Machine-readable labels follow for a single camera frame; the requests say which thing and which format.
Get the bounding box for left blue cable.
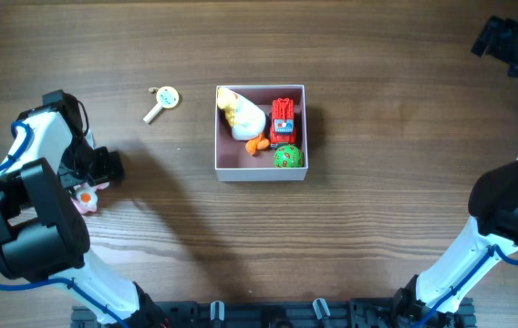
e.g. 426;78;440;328
0;120;130;328

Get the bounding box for wooden rattle drum toy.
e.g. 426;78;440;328
143;86;181;124

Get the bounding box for red toy fire truck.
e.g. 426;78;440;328
269;98;297;149

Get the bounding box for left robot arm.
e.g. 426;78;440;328
0;89;171;327

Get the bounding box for pink plush chick toy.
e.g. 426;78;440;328
71;182;109;214

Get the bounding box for pink open cardboard box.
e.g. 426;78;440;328
214;84;309;182

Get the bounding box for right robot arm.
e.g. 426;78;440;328
390;16;518;327

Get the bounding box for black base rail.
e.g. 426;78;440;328
70;297;477;328

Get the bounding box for white plush duck toy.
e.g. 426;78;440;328
216;87;270;156

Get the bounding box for green patterned ball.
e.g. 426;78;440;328
274;144;305;169

